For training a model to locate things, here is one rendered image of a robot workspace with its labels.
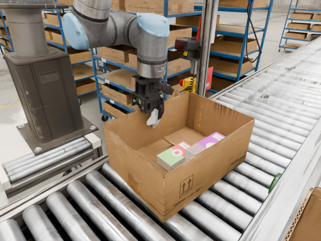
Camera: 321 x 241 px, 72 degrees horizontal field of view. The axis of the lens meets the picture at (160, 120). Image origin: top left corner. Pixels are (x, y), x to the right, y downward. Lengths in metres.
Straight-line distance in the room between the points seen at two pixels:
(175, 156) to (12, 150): 0.62
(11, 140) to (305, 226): 0.99
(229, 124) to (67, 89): 0.62
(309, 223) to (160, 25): 0.52
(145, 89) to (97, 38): 0.20
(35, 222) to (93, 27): 0.53
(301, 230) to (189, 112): 0.64
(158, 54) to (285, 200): 0.47
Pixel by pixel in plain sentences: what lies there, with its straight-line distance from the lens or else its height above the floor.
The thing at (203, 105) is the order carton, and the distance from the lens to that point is 0.87.
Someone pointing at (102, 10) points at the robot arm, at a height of 1.23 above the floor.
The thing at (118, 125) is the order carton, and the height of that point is 0.89.
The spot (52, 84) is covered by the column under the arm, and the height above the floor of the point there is 0.98.
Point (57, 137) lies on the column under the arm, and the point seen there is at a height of 0.77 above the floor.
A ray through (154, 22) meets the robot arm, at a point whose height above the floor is 1.20.
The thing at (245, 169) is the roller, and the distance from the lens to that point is 0.83.
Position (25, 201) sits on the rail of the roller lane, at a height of 0.74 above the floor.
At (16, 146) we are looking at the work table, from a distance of 1.03.
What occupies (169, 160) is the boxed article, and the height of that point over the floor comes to 0.79.
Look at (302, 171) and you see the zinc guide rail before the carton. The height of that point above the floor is 0.89.
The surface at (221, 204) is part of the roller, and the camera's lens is 0.69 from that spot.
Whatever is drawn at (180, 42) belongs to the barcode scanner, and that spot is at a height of 1.08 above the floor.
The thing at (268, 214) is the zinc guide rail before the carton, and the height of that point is 0.89.
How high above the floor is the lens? 1.27
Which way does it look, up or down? 31 degrees down
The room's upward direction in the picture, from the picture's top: straight up
